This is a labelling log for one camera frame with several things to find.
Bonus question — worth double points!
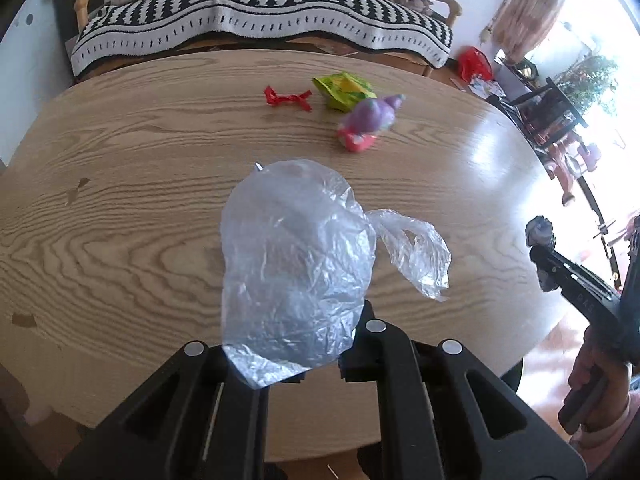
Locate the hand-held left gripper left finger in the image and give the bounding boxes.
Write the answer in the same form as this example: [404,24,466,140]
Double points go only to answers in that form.
[57,340,281,480]

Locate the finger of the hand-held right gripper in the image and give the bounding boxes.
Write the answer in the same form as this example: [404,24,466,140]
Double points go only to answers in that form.
[529,246,622,322]

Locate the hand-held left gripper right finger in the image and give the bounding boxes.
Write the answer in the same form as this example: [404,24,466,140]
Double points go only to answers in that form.
[340,300,588,480]

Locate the clear plastic bag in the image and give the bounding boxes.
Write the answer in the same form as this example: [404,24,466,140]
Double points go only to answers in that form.
[220,159,452,390]

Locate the person's right forearm pink sleeve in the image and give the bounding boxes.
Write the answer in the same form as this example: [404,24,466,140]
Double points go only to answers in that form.
[570,390,640,461]

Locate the person's right hand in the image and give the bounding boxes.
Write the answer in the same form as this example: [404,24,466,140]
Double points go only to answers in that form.
[567,327,633,411]

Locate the pink ride-on toy car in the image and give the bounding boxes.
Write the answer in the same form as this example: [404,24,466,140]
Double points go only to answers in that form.
[542,130,606,206]

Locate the black wooden chair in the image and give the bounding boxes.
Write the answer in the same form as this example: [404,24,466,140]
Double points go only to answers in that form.
[487,77,588,151]

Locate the green potted plant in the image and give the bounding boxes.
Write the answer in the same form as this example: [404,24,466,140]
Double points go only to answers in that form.
[555,55,621,116]

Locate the scattered papers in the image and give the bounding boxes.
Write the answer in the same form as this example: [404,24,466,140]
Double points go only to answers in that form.
[467,77,506,101]

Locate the red plastic bag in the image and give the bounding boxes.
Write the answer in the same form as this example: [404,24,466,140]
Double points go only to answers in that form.
[457,46,495,82]

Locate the purple wrapped candy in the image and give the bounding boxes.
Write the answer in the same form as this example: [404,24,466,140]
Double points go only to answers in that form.
[336,92,407,153]

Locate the yellow green snack wrapper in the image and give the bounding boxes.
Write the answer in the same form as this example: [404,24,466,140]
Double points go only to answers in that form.
[312,72,378,112]

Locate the pink patterned curtain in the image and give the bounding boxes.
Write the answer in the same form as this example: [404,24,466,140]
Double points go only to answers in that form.
[492,0,586,61]

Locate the red candy wrapper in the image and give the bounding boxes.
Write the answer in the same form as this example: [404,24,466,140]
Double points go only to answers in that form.
[263,85,313,112]

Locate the white cabinet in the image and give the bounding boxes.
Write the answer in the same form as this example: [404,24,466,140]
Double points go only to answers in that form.
[0,0,76,166]

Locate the black white patterned sofa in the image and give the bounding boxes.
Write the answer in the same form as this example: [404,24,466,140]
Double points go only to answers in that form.
[70,0,453,78]

